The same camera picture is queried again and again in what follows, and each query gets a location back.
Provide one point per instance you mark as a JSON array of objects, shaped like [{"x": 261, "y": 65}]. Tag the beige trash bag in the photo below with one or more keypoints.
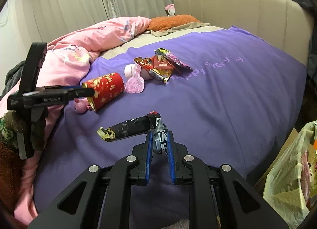
[{"x": 290, "y": 186}]

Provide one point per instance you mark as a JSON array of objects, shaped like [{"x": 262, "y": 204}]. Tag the pink floral duvet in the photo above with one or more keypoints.
[{"x": 67, "y": 61}]

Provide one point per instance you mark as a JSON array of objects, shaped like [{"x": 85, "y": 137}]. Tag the black snack wrapper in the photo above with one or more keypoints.
[{"x": 151, "y": 122}]

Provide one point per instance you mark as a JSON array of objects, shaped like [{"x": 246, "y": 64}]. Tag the red gold paper cup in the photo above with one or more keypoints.
[{"x": 106, "y": 88}]

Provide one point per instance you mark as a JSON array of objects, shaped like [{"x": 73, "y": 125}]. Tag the red gold snack wrapper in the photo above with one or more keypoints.
[{"x": 157, "y": 66}]

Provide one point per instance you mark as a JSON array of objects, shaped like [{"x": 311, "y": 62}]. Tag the purple yellow snack wrapper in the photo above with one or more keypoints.
[{"x": 175, "y": 61}]

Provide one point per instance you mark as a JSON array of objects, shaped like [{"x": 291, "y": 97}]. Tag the pink plastic spoon toy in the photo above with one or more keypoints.
[{"x": 135, "y": 83}]

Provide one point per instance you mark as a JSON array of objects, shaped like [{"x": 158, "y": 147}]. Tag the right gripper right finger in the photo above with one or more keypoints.
[{"x": 219, "y": 197}]

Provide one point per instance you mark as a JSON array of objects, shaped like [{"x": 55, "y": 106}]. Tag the beige bed sheet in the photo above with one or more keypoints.
[{"x": 149, "y": 37}]

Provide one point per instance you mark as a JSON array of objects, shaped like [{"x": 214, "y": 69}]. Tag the purple blanket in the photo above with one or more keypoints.
[{"x": 236, "y": 105}]

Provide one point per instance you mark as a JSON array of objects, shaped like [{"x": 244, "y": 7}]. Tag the left hand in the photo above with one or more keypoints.
[{"x": 11, "y": 124}]

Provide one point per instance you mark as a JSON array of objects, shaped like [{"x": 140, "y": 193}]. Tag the small pink pig toy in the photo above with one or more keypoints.
[{"x": 82, "y": 105}]

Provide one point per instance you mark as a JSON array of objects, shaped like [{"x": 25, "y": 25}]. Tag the beige padded headboard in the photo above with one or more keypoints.
[{"x": 282, "y": 23}]

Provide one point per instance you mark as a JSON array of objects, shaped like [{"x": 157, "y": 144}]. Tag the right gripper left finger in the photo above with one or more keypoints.
[{"x": 100, "y": 197}]

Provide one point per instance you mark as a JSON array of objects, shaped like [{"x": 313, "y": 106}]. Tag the orange pillow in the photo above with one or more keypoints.
[{"x": 163, "y": 23}]

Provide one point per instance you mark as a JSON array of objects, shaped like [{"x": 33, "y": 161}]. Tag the pink plush toy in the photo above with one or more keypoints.
[{"x": 170, "y": 10}]

